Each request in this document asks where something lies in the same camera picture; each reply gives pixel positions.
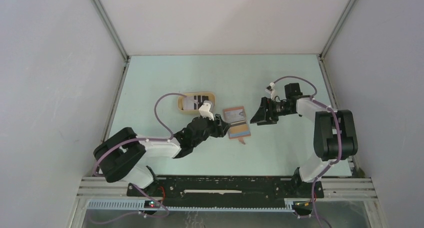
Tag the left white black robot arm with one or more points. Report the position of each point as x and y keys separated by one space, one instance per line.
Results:
x=118 y=157

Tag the brown leather card holder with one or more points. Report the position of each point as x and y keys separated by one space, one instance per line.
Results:
x=238 y=123

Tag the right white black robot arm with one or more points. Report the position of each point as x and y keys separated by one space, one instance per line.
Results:
x=334 y=136

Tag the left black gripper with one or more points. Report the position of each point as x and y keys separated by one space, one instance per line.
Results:
x=220 y=127

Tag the aluminium frame rail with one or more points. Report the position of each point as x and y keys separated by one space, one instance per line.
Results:
x=123 y=196

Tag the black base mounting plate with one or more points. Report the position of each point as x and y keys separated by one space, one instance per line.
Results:
x=187 y=191

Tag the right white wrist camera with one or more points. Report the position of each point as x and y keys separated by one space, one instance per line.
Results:
x=271 y=90

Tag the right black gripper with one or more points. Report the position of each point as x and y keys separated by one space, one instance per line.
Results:
x=262 y=117

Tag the black card in tray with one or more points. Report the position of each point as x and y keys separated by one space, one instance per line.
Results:
x=201 y=98

